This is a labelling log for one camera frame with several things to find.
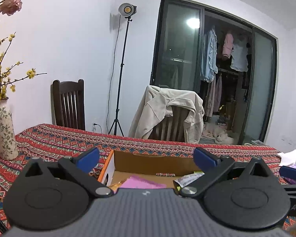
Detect yellow blossom branches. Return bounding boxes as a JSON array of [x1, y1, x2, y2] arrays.
[[0, 33, 46, 101]]

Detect white hanging top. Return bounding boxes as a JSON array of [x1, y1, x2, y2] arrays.
[[230, 39, 248, 72]]

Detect pink snack packet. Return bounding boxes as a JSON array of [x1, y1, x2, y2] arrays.
[[120, 176, 167, 189]]

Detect pink hanging garment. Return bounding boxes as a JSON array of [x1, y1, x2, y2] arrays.
[[222, 33, 234, 59]]

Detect red patterned tablecloth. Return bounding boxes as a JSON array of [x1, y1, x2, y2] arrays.
[[0, 124, 293, 236]]

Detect silver snack packet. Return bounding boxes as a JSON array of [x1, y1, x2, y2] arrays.
[[173, 171, 204, 188]]

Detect dark wooden chair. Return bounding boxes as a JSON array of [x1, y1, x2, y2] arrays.
[[52, 79, 85, 130]]

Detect red candy wrapper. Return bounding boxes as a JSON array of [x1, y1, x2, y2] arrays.
[[155, 173, 176, 177]]

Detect orange cardboard snack box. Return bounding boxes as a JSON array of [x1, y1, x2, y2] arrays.
[[97, 150, 200, 188]]

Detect studio light on stand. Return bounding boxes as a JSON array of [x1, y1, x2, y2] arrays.
[[107, 3, 137, 136]]

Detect white tissue paper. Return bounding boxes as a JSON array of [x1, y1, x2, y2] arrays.
[[277, 149, 296, 168]]

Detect white floral ceramic vase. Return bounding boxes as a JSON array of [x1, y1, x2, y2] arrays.
[[0, 98, 19, 161]]

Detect chair under beige jacket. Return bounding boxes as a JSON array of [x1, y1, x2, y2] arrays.
[[149, 106, 189, 142]]

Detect beige jacket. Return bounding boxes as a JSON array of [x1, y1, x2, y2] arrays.
[[128, 85, 205, 144]]

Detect black framed sliding glass door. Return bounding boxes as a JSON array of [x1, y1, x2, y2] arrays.
[[150, 0, 277, 144]]

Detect light blue hanging shirt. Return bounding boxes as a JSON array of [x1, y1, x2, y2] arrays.
[[200, 25, 218, 83]]

